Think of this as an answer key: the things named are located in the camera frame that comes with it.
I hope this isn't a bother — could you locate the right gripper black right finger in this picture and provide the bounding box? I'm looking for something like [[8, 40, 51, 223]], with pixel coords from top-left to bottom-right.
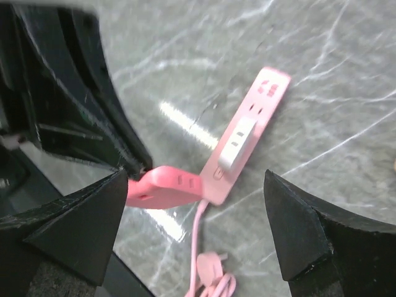
[[264, 170, 395, 296]]

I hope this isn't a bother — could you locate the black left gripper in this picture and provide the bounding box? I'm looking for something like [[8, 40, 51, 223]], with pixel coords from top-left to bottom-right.
[[1, 6, 153, 217]]

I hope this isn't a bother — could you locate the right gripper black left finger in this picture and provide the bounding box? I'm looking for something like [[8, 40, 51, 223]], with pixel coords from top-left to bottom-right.
[[1, 170, 127, 296]]

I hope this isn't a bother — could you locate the red square plug adapter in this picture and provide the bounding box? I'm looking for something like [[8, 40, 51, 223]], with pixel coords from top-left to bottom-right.
[[126, 166, 203, 210]]

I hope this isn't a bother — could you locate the pink power cord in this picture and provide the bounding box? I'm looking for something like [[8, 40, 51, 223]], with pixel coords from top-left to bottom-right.
[[184, 199, 239, 297]]

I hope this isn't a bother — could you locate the white square plug adapter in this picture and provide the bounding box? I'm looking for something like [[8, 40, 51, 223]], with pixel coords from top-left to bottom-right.
[[218, 117, 257, 171]]

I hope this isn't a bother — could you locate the pink power strip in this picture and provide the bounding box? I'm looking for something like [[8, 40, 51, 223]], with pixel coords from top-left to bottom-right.
[[200, 67, 291, 205]]

